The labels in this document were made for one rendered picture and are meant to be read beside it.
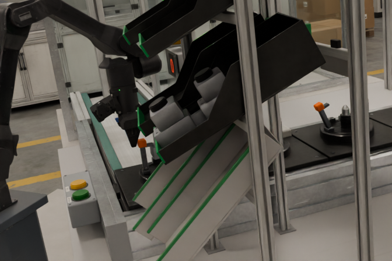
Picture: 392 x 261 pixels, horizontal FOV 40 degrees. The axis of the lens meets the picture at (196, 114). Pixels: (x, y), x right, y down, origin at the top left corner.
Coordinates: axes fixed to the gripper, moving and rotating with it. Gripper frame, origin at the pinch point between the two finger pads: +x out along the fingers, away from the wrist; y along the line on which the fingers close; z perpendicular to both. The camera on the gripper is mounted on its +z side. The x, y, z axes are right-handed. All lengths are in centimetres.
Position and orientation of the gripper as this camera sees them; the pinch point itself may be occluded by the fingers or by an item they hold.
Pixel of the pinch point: (131, 133)
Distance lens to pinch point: 127.5
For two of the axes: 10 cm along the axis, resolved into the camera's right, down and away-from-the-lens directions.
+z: -9.5, 2.0, -2.4
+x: 1.3, 9.5, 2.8
